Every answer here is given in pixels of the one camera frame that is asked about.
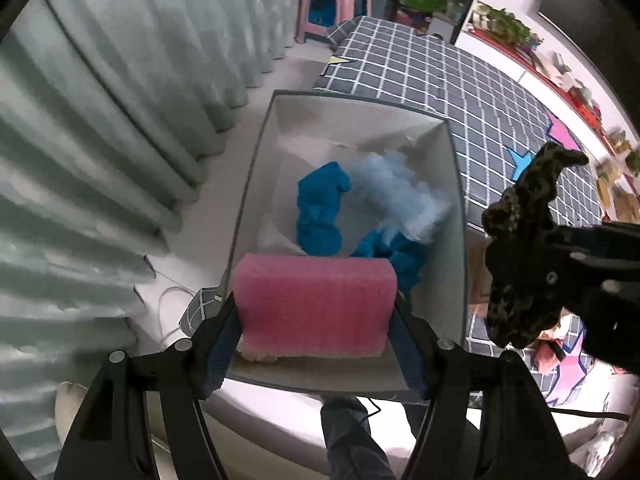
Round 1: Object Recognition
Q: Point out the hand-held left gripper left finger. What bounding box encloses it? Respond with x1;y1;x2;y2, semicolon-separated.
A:
54;292;242;480

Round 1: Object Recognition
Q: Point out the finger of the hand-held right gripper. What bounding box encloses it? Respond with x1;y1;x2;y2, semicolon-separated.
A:
542;259;640;368
545;221;640;261

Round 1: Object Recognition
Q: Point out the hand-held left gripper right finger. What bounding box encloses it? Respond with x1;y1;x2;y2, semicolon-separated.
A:
389;300;587;480

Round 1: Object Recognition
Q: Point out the dark patterned scrunchie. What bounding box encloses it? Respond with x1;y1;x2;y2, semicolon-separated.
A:
481;142;591;348

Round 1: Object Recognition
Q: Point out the pink sponge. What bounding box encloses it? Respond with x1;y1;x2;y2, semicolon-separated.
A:
232;252;398;360

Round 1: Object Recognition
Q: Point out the light blue fluffy cloth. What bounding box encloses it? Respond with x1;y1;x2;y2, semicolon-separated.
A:
347;152;451;246

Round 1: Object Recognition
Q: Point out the grey storage box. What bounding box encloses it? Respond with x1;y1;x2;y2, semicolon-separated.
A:
220;89;468;405

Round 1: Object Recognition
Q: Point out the small checked cloth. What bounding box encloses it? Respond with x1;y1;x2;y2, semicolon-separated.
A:
179;286;223;335

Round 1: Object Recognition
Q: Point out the person's trouser leg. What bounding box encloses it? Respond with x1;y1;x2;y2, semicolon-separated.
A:
320;396;401;480

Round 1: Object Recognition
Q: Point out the checked grey bed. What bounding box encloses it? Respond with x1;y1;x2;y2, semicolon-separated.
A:
312;15;608;408

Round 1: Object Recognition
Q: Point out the pale green curtain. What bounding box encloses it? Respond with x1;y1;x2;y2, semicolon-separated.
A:
0;0;313;480

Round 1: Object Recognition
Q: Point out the pink plastic stool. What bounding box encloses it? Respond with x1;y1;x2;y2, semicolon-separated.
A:
295;0;373;46

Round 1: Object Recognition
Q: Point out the white cable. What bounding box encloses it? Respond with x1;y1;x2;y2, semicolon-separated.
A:
156;286;201;351

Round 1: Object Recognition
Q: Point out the black cable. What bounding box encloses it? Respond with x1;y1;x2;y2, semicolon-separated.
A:
547;405;631;422

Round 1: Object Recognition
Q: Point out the wall shelf with plants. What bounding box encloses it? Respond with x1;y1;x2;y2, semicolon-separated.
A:
457;0;640;171

